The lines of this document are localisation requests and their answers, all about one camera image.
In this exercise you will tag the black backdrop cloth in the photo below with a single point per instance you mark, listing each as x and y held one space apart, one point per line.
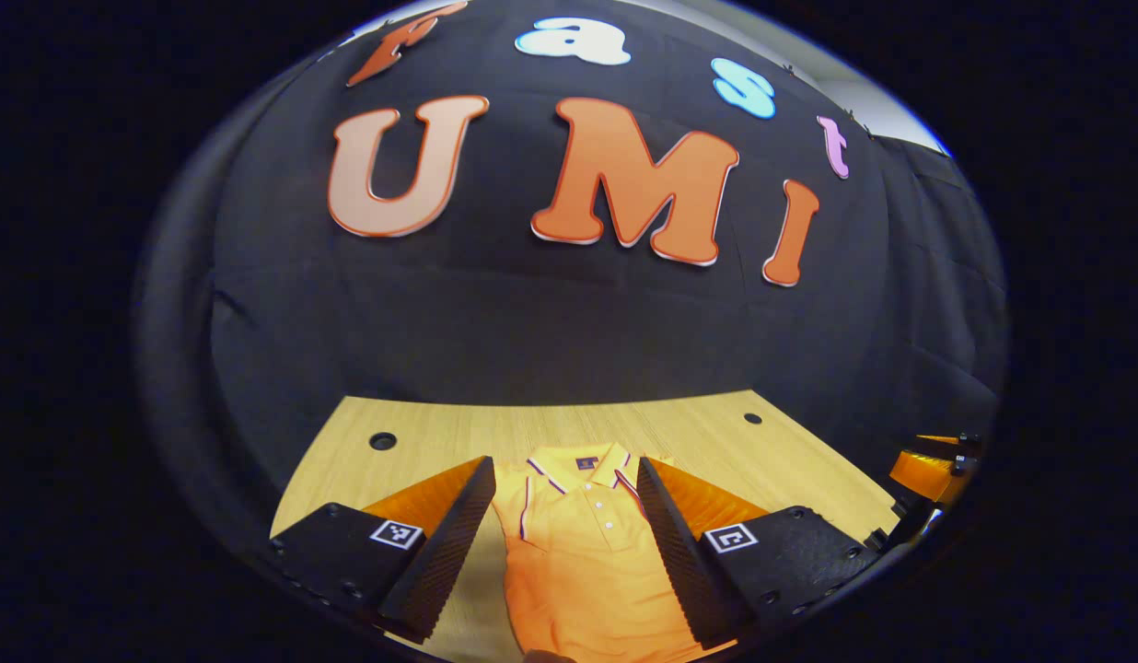
532 322

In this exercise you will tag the orange polo T-shirt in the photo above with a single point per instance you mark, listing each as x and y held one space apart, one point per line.
578 571

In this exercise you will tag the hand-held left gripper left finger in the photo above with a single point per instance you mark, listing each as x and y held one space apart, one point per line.
454 552

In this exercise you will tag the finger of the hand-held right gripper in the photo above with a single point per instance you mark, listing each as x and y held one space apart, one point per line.
928 474
956 442

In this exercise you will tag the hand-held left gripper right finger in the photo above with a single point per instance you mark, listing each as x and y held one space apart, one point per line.
679 562

